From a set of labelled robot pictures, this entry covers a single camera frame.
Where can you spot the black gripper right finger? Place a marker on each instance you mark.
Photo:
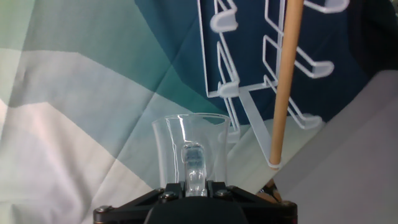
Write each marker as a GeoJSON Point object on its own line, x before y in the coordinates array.
{"type": "Point", "coordinates": [224, 191]}

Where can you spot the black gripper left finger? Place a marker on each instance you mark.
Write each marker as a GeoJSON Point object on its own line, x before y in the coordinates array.
{"type": "Point", "coordinates": [168, 191]}

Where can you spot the clear plastic cup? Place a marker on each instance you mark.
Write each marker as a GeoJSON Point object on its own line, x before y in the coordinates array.
{"type": "Point", "coordinates": [194, 168]}

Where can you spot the teal white gradient tablecloth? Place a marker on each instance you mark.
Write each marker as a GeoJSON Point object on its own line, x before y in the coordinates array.
{"type": "Point", "coordinates": [62, 93]}

